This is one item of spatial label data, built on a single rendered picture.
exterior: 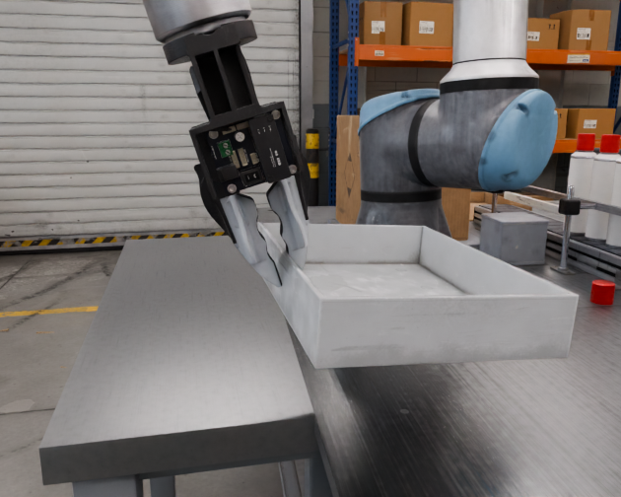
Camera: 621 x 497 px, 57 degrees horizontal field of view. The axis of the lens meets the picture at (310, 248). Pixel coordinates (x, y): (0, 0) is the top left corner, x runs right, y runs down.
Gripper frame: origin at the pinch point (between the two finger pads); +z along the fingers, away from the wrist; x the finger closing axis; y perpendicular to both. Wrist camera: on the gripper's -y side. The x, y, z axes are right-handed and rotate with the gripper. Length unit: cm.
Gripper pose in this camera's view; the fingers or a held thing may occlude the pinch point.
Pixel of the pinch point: (282, 267)
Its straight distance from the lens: 51.1
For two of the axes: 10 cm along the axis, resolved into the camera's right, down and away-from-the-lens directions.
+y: 1.6, 2.3, -9.6
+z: 2.8, 9.2, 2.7
